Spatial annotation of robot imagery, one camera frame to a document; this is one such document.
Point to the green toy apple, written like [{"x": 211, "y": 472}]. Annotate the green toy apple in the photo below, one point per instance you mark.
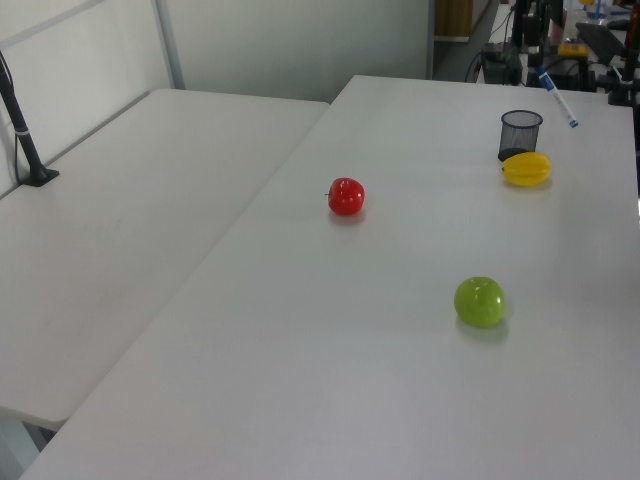
[{"x": 480, "y": 302}]

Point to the yellow device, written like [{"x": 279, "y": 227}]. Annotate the yellow device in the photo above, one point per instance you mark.
[{"x": 572, "y": 50}]

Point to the red toy apple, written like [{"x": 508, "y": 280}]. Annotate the red toy apple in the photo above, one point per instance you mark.
[{"x": 346, "y": 196}]

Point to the black slanted panel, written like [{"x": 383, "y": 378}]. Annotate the black slanted panel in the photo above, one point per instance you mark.
[{"x": 600, "y": 40}]

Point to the white side table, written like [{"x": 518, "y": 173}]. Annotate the white side table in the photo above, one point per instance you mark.
[{"x": 125, "y": 210}]

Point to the black pole with base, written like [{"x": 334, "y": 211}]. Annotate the black pole with base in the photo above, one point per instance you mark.
[{"x": 25, "y": 145}]

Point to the black stand with white band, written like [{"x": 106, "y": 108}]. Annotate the black stand with white band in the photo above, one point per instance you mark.
[{"x": 625, "y": 92}]

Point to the yellow toy starfruit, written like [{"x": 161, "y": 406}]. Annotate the yellow toy starfruit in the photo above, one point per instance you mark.
[{"x": 526, "y": 170}]

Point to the grey partition frame post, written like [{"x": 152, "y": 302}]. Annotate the grey partition frame post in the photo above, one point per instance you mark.
[{"x": 170, "y": 45}]

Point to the blue object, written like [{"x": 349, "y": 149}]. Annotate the blue object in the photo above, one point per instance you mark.
[{"x": 597, "y": 12}]

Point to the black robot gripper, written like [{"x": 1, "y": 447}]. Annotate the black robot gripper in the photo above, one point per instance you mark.
[{"x": 532, "y": 30}]

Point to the blue white marker pen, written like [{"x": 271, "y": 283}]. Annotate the blue white marker pen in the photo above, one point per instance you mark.
[{"x": 557, "y": 97}]

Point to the black mesh pen cup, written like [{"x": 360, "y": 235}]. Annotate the black mesh pen cup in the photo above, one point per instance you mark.
[{"x": 522, "y": 137}]

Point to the wooden cabinet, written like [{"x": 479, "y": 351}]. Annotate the wooden cabinet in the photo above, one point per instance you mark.
[{"x": 452, "y": 17}]

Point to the black electronics box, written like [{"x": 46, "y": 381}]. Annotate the black electronics box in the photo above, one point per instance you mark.
[{"x": 500, "y": 67}]

